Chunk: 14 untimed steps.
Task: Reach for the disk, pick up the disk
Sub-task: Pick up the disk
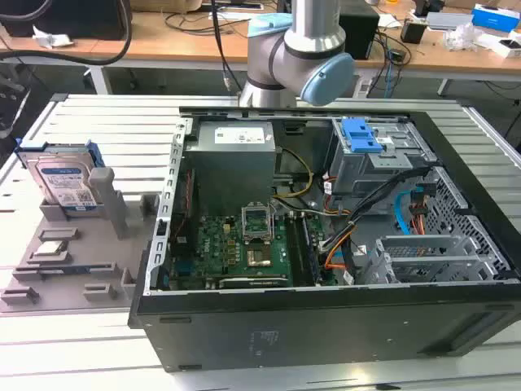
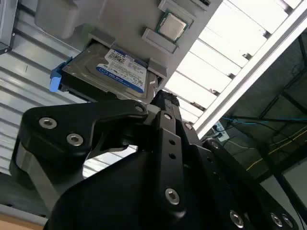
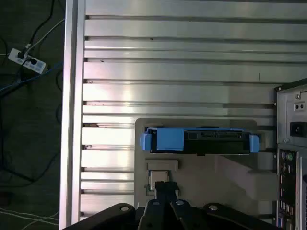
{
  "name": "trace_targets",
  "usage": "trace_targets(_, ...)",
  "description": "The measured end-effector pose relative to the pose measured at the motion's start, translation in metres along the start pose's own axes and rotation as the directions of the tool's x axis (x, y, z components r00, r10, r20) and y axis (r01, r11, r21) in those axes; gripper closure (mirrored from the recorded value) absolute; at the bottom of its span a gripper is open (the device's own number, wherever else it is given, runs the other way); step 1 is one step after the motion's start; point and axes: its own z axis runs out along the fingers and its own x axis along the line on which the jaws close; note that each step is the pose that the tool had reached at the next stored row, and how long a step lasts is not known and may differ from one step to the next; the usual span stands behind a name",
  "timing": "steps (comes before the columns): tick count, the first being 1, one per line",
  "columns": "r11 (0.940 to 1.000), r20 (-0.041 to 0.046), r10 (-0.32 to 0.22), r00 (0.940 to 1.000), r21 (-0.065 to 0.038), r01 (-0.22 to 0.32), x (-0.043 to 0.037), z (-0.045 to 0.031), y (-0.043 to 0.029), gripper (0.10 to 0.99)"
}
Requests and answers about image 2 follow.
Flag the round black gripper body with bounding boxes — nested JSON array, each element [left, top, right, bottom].
[[45, 149, 224, 230]]

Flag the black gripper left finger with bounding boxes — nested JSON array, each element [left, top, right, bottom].
[[9, 90, 188, 219]]

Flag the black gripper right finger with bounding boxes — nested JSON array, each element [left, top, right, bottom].
[[167, 92, 305, 230]]

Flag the hard disk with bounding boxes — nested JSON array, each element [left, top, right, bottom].
[[49, 38, 158, 104]]

